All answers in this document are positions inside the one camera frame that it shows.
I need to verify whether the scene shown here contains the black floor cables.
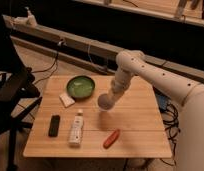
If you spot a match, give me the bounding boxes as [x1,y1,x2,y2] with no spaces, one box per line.
[160,103,181,168]

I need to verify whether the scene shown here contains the black office chair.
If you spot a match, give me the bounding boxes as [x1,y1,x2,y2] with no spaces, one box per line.
[0,13,42,171]

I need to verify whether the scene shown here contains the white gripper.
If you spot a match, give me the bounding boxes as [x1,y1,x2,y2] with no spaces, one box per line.
[110,90,124,102]

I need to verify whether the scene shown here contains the orange marker pen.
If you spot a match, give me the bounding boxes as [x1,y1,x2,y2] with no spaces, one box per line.
[103,129,120,149]

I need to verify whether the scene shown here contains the wooden table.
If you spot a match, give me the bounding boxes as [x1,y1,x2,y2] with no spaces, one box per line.
[23,76,172,158]

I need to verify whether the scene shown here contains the green ceramic bowl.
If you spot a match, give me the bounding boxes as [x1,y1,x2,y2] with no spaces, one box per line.
[66,75,95,99]

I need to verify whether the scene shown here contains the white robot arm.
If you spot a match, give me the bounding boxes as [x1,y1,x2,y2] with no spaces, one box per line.
[109,50,204,171]

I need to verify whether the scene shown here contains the blue box on floor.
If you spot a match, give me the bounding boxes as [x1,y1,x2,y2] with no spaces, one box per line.
[156,95,168,110]

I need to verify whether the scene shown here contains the black rectangular remote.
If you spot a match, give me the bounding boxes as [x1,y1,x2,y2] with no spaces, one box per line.
[48,115,60,137]

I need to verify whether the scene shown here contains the white sponge block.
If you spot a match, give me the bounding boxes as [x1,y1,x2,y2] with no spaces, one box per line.
[59,93,75,107]

